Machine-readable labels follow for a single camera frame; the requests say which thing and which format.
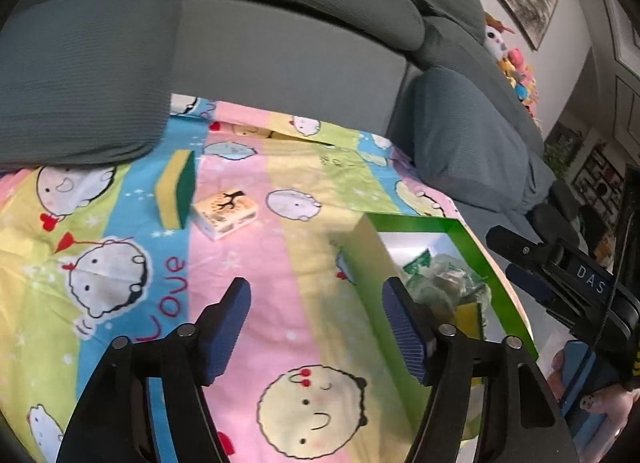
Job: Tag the small tan printed box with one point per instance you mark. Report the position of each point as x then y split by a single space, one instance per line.
225 213

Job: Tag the green potted plant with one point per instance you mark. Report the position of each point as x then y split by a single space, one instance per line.
560 148

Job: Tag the green cardboard box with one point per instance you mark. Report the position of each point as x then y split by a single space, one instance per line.
425 225

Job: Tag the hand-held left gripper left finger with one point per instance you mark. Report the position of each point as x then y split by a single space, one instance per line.
225 323

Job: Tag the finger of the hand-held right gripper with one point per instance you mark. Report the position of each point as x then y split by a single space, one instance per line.
520 245
530 283

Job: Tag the pile of plush toys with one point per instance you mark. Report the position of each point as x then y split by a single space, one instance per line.
512 68

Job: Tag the clear plastic bag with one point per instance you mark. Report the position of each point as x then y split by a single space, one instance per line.
445 273

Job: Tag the cartoon printed blanket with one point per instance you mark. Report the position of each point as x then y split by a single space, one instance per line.
280 263

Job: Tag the dark display shelf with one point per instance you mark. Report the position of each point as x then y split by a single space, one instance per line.
597 178

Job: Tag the dark round pillow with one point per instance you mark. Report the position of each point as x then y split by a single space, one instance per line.
564 193
550 223

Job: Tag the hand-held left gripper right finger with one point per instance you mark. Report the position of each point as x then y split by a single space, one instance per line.
405 323

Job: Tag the grey sofa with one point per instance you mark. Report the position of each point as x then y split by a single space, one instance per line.
290 68

